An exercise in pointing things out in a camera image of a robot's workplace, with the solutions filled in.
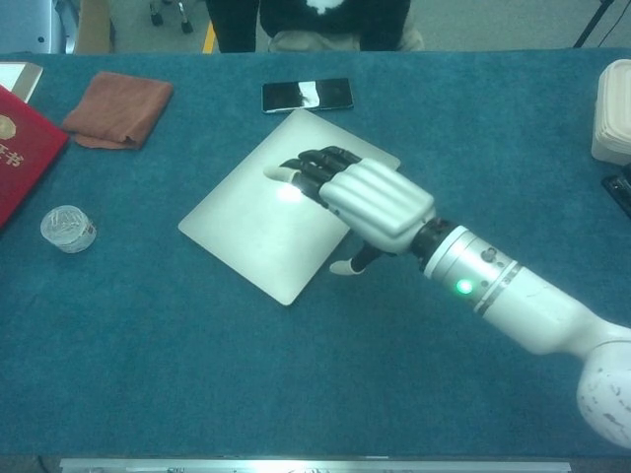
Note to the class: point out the black tripod leg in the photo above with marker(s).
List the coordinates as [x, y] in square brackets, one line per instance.
[591, 24]

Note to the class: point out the seated person in dark top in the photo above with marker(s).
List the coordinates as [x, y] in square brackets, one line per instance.
[236, 24]

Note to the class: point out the black smartphone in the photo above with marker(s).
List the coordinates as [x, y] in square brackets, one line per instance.
[320, 93]

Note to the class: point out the teal felt table cover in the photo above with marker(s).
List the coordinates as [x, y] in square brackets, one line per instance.
[197, 369]

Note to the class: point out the red certificate book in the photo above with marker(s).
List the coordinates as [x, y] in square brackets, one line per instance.
[24, 148]

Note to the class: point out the white flat box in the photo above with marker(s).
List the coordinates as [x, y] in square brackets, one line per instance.
[15, 74]

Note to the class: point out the black stapler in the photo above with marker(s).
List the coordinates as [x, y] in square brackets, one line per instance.
[621, 189]

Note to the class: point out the clear round plastic container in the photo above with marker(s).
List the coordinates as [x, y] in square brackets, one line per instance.
[66, 229]

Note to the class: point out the aluminium profile rail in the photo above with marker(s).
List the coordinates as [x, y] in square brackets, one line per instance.
[315, 465]

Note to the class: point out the silver laptop with apple logo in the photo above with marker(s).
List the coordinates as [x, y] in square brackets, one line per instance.
[236, 231]

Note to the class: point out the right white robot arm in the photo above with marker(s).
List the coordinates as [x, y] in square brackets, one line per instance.
[517, 305]

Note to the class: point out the brown cardboard board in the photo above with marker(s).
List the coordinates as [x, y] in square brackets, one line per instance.
[93, 24]

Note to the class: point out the orange folded cloth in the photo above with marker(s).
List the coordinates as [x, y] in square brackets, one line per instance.
[118, 108]

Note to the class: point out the silver metal panel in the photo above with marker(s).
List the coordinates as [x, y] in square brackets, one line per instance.
[49, 24]

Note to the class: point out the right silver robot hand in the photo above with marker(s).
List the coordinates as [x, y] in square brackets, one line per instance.
[379, 202]

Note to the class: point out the white stacked plastic boxes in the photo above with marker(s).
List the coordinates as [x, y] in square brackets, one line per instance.
[616, 123]

